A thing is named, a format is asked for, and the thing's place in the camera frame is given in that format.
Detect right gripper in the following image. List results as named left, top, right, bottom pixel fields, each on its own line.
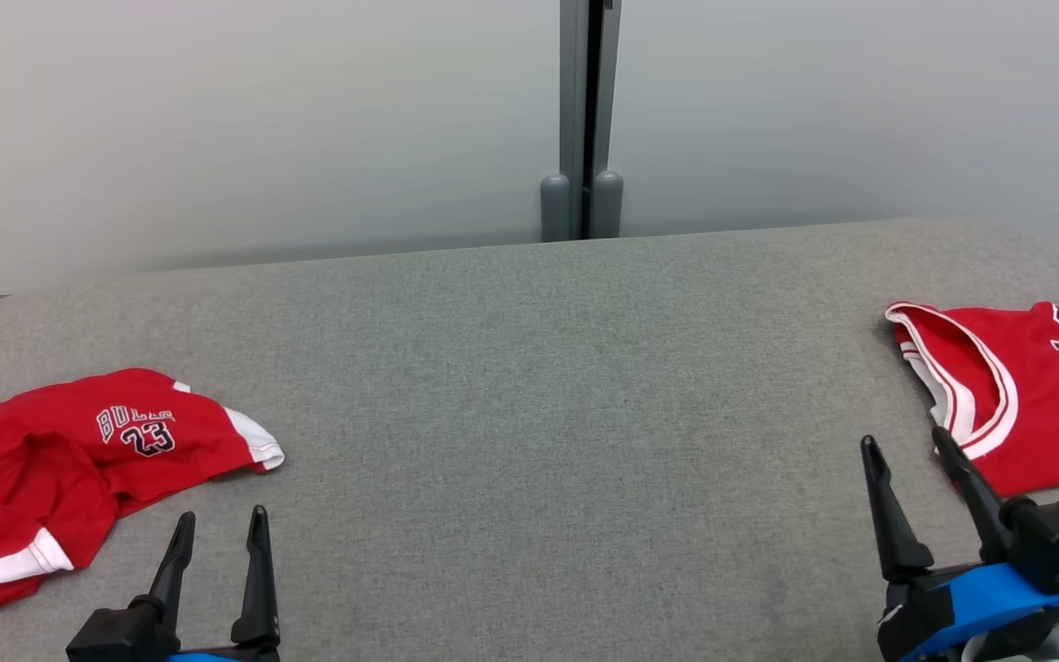
left=860, top=425, right=1016, bottom=662

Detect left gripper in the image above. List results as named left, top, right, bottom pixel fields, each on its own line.
left=147, top=504, right=282, bottom=662

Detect red Bulls basketball jersey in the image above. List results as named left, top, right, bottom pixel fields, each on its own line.
left=884, top=301, right=1059, bottom=499

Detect red Bulls basketball shorts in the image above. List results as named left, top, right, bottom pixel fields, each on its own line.
left=0, top=368, right=286, bottom=619

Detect grey fabric sofa seat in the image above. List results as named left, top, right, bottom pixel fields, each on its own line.
left=0, top=218, right=1059, bottom=662

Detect blue right camera mount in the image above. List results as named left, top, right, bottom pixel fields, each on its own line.
left=897, top=563, right=1059, bottom=662

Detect grey cylindrical post foot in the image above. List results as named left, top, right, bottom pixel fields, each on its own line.
left=540, top=173, right=573, bottom=243
left=590, top=169, right=625, bottom=240

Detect grey metal partition post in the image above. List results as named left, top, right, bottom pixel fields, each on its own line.
left=559, top=0, right=624, bottom=240

